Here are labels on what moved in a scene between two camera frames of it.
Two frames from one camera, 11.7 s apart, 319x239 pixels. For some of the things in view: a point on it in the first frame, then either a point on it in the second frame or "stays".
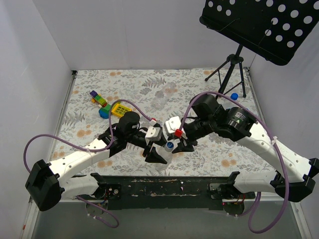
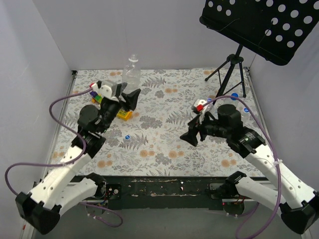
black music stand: [274, 29] stays
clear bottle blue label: [234, 96] stays
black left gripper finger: [161, 142] → [132, 99]
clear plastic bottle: [163, 95] → [131, 74]
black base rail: [169, 191] stays
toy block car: [98, 98] stays
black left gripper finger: [154, 157] → [120, 87]
